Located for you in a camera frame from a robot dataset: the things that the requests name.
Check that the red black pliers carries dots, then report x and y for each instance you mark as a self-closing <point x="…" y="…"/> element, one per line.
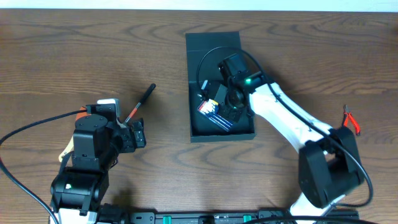
<point x="348" y="117"/>

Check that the orange scraper wooden handle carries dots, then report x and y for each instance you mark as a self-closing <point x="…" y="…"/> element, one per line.
<point x="70" y="145"/>

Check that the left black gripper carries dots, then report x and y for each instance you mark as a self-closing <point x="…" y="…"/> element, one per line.
<point x="134" y="137"/>

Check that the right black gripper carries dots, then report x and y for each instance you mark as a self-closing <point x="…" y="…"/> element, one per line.
<point x="233" y="116"/>

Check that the blue precision screwdriver set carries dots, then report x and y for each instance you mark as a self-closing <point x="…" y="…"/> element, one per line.
<point x="209" y="109"/>

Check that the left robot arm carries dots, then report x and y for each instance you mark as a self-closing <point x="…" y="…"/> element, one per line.
<point x="83" y="178"/>

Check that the small claw hammer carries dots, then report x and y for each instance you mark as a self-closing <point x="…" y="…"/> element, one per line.
<point x="140" y="103"/>

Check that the dark green open box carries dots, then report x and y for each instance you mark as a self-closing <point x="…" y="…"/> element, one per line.
<point x="208" y="50"/>

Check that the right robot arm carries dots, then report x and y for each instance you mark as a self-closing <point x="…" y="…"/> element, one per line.
<point x="329" y="165"/>

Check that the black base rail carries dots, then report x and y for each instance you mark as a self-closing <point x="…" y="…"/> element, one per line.
<point x="267" y="216"/>

